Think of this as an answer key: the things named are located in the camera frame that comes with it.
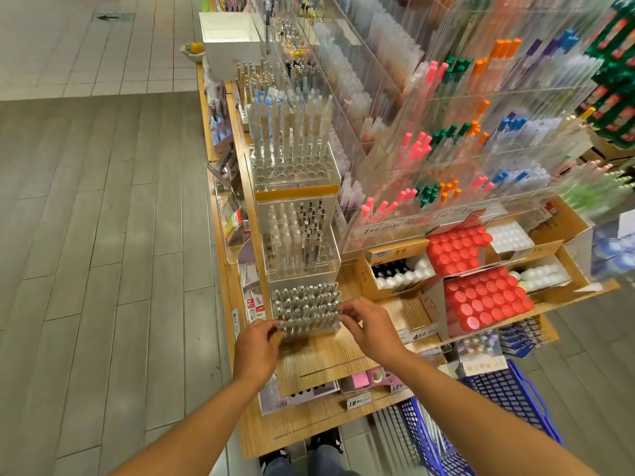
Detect person's right hand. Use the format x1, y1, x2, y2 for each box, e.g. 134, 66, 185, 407
337, 297, 411, 369

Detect person's left shoe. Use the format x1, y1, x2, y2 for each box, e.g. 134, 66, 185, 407
260, 448, 292, 470

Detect row of hanging stationery packets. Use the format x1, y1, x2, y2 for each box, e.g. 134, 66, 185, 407
203, 84, 254, 294

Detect person's leg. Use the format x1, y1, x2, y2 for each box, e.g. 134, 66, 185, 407
310, 449, 360, 476
263, 459, 311, 476

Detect white square box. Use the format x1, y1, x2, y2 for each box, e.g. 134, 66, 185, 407
198, 11, 264, 83

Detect pastel eraser display box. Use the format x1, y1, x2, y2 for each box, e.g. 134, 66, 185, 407
454, 332, 509, 379

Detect cardboard box of white glue sticks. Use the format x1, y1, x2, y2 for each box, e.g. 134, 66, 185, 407
516, 253, 593, 305
486, 221, 537, 256
355, 237, 438, 298

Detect person's right forearm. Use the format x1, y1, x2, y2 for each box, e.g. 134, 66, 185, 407
392, 350, 611, 476

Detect blue shopping basket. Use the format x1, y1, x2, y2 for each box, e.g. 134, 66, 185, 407
399, 360, 565, 476

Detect large tiered acrylic pen rack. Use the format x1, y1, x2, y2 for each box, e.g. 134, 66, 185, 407
253, 0, 635, 252

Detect tray of red-capped glue sticks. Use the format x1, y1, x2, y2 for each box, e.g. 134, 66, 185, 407
427, 225, 494, 276
441, 265, 537, 335

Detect person's right leg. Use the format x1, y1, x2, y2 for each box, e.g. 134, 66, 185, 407
310, 449, 360, 476

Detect person's left hand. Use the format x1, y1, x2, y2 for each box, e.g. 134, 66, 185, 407
233, 317, 290, 391

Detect person's left forearm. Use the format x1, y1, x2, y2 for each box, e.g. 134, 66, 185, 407
109, 376, 267, 476

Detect person's left leg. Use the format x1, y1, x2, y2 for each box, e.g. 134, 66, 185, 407
263, 459, 311, 476

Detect wooden glue display stand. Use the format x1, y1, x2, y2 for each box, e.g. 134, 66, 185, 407
195, 64, 621, 460

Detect pile of pink eraser packets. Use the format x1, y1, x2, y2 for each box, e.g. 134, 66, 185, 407
339, 364, 408, 393

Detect person's shoe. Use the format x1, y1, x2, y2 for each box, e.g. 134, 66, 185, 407
308, 429, 347, 456
260, 448, 292, 470

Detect small translucent plastic organiser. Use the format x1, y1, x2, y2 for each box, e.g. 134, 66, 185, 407
258, 376, 341, 415

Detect blue yellow stationery packets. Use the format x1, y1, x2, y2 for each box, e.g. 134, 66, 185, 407
496, 317, 547, 359

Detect person's right shoe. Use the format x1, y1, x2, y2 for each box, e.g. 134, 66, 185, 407
308, 429, 347, 456

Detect clear acrylic pen display tower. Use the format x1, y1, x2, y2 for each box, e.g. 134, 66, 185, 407
242, 62, 345, 339

